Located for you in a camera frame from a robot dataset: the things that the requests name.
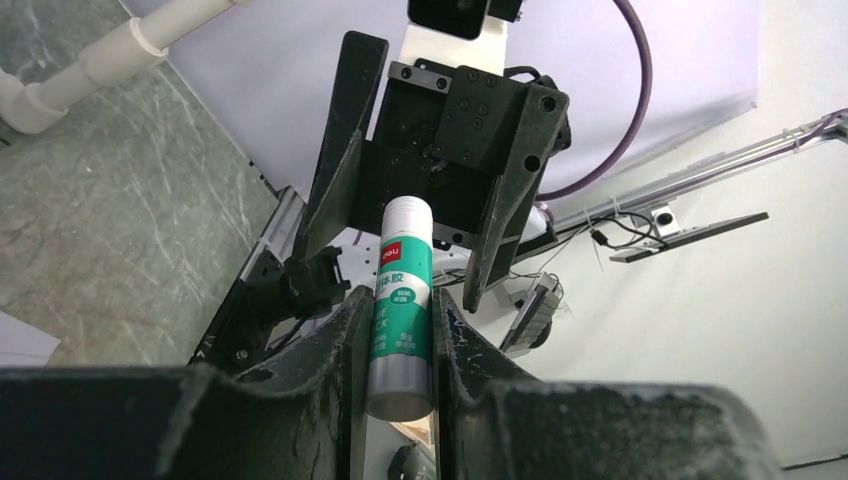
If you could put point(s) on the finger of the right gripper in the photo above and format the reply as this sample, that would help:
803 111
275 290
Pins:
539 123
328 210

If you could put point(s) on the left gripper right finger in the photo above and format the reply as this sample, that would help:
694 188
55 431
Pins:
494 420

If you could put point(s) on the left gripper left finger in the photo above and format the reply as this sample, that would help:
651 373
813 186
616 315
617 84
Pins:
299 415

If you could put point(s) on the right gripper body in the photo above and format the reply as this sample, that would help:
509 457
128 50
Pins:
446 135

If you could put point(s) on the green glue stick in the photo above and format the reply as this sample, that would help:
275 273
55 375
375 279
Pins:
399 382

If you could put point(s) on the grey envelope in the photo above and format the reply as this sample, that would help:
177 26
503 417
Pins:
23 345

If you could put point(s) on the black round knob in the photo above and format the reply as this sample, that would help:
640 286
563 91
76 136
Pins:
413 461

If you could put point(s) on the black desk gadget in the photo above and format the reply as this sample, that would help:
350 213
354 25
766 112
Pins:
536 307

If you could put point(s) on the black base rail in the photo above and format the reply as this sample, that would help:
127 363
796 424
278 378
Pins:
252 311

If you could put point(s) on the white PVC pipe frame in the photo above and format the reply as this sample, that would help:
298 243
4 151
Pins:
136 45

